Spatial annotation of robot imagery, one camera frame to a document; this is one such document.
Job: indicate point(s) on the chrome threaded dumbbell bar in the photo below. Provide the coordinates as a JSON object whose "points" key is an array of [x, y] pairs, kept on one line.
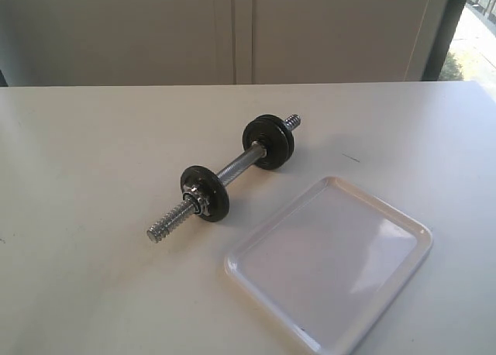
{"points": [[176, 216]]}

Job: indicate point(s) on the dark window frame post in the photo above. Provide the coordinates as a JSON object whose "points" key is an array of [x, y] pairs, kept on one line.
{"points": [[444, 35]]}

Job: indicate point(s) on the chrome star collar nut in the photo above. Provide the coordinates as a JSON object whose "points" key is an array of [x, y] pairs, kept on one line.
{"points": [[199, 199]]}

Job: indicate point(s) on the white rectangular plastic tray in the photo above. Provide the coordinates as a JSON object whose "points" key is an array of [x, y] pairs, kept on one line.
{"points": [[327, 266]]}

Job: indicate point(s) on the black weight plate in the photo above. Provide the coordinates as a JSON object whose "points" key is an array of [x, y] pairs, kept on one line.
{"points": [[209, 183], [282, 142], [257, 131]]}

